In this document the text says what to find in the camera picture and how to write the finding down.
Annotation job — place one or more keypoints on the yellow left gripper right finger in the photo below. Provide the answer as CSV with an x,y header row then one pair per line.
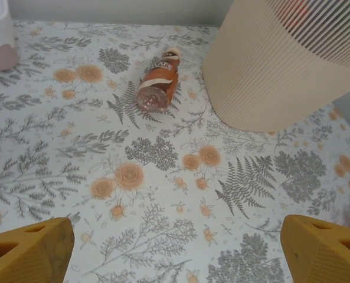
x,y
325,256

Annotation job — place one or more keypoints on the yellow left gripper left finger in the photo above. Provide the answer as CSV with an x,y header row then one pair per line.
x,y
24,256

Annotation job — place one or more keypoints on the beige ribbed waste bin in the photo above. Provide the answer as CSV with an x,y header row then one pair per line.
x,y
266,73

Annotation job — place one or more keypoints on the floral table mat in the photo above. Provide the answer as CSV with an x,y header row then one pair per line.
x,y
163,177

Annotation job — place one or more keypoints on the brown coffee bottle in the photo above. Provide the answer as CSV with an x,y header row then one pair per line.
x,y
158,85

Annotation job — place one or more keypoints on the white pink tissue box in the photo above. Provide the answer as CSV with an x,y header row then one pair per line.
x,y
0,35

